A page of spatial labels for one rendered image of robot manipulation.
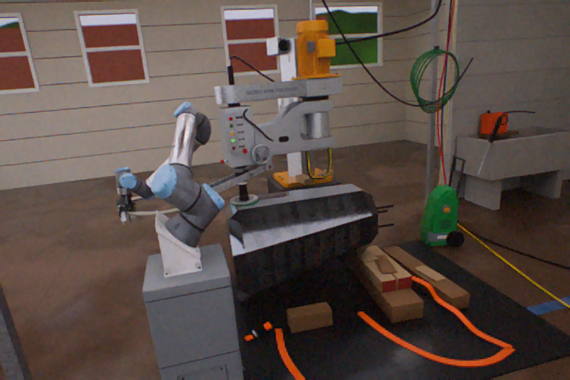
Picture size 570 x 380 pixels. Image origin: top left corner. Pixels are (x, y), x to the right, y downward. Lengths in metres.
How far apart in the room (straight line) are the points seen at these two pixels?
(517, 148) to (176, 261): 4.26
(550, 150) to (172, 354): 4.83
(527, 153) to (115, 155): 7.53
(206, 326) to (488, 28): 4.83
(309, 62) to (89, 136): 6.73
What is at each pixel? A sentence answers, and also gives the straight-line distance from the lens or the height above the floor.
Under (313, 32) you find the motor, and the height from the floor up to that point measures 2.01.
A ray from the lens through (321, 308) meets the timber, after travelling 2.83.
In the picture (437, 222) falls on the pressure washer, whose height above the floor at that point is 0.26.
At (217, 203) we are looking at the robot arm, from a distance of 1.84.
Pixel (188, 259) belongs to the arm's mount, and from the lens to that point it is 1.88.
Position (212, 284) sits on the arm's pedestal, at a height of 0.82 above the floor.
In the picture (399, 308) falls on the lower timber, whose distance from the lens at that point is 2.87.
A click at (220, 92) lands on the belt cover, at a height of 1.65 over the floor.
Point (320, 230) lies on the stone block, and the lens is 2.81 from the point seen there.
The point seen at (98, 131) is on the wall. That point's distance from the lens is 9.01.
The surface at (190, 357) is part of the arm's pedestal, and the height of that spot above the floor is 0.45.
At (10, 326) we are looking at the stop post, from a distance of 2.51.
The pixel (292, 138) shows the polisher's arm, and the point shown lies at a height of 1.27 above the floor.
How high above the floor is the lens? 1.69
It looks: 17 degrees down
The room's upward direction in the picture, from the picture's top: 4 degrees counter-clockwise
